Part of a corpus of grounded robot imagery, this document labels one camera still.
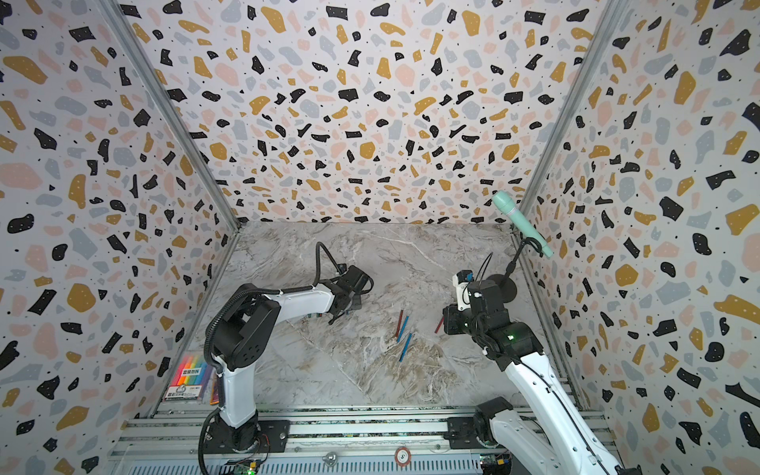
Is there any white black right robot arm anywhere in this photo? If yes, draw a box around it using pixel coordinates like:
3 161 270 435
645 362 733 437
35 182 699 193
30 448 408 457
443 270 641 474

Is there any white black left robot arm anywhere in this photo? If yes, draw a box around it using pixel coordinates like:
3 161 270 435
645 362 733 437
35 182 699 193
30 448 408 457
201 265 374 452

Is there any blue carving knife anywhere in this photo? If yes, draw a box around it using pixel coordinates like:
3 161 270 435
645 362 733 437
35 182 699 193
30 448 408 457
397 316 410 342
399 332 414 363

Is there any black microphone stand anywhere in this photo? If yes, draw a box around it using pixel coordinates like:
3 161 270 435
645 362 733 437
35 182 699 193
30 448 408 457
483 237 544 304

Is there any mint green microphone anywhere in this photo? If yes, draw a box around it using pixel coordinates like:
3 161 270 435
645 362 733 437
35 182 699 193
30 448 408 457
492 191 554 258

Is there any rainbow knife set package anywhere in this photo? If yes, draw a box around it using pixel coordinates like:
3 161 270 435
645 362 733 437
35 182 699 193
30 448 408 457
163 353 213 401

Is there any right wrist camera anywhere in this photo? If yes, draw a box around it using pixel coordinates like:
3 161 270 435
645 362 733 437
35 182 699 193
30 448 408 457
452 269 474 312

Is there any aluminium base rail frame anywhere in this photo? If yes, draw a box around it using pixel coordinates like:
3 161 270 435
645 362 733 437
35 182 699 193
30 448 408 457
106 403 625 475

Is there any aluminium corner post right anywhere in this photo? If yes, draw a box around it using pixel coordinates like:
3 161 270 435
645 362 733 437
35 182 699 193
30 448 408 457
520 0 629 218

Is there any aluminium corner post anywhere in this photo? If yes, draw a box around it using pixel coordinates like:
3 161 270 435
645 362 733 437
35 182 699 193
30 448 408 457
520 0 629 218
95 1 241 233

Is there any aluminium corner post left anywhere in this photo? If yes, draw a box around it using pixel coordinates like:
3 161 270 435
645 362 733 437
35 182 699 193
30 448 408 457
95 1 241 233

